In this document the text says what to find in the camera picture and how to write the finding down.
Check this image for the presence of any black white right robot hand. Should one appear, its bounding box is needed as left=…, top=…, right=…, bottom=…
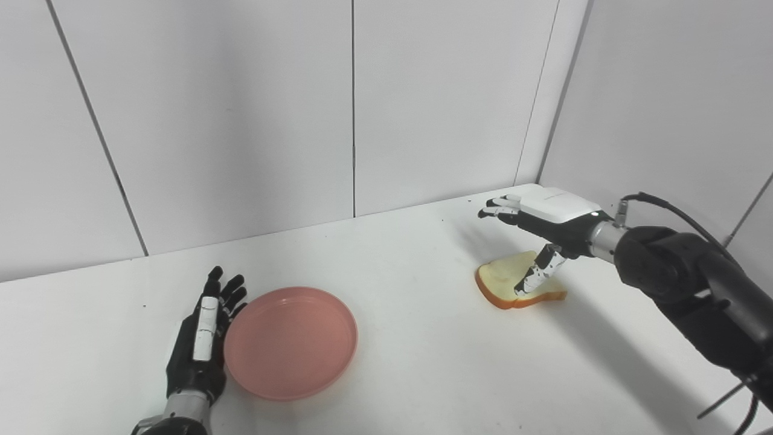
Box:
left=478, top=187, right=614, bottom=297

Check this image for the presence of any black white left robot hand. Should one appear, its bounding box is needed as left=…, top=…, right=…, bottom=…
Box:
left=165, top=266, right=248, bottom=403

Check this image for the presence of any slice of white bread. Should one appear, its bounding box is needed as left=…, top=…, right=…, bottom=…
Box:
left=475, top=251, right=568, bottom=310

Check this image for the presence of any pink round plate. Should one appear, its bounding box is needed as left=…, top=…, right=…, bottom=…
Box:
left=223, top=286, right=358, bottom=402

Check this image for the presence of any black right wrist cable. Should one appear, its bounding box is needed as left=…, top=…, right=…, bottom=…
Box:
left=615, top=192, right=763, bottom=435

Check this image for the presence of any thin black cable tie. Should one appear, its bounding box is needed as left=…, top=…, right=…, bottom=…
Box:
left=698, top=379, right=755, bottom=419

